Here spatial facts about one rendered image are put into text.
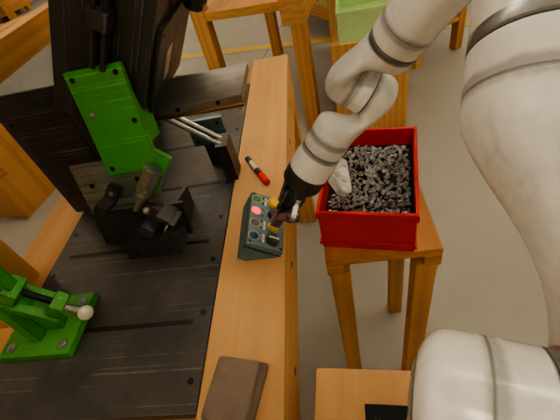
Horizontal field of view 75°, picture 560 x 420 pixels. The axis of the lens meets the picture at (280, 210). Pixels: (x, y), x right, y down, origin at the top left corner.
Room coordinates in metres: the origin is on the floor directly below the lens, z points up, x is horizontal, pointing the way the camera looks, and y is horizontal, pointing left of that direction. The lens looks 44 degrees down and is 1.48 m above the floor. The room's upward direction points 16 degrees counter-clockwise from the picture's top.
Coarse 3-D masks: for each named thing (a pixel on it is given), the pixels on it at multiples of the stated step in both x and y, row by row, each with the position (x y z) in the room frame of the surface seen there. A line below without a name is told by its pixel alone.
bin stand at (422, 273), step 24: (432, 240) 0.48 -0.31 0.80; (336, 264) 0.50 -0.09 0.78; (432, 264) 0.45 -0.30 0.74; (336, 288) 0.50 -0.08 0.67; (408, 288) 0.50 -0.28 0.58; (432, 288) 0.45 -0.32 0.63; (408, 312) 0.48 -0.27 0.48; (408, 336) 0.46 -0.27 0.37; (360, 360) 0.50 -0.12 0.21; (408, 360) 0.46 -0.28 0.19
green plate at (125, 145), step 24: (72, 72) 0.71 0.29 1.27; (96, 72) 0.70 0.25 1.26; (120, 72) 0.69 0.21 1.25; (72, 96) 0.71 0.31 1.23; (96, 96) 0.69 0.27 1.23; (120, 96) 0.68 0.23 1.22; (96, 120) 0.69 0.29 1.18; (120, 120) 0.68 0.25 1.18; (144, 120) 0.70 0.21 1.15; (96, 144) 0.68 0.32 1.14; (120, 144) 0.67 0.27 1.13; (144, 144) 0.66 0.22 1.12; (120, 168) 0.66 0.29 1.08
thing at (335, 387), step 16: (320, 368) 0.25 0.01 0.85; (336, 368) 0.25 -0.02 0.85; (320, 384) 0.23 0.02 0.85; (336, 384) 0.22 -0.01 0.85; (352, 384) 0.21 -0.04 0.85; (368, 384) 0.21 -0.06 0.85; (384, 384) 0.20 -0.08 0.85; (400, 384) 0.19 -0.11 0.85; (320, 400) 0.20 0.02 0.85; (336, 400) 0.20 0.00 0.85; (352, 400) 0.19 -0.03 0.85; (368, 400) 0.18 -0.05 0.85; (384, 400) 0.18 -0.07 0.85; (400, 400) 0.17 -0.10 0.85; (320, 416) 0.18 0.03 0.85; (336, 416) 0.18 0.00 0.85; (352, 416) 0.17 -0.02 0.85
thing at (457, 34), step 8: (320, 0) 4.08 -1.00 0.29; (312, 8) 4.06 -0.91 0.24; (464, 8) 2.82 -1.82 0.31; (320, 16) 3.93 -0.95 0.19; (456, 16) 2.84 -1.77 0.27; (464, 16) 2.82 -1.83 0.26; (448, 24) 2.78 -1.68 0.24; (456, 24) 2.83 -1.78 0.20; (464, 24) 2.82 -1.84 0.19; (456, 32) 2.82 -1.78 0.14; (456, 40) 2.81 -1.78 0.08; (456, 48) 2.81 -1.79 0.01; (416, 64) 2.68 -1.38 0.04
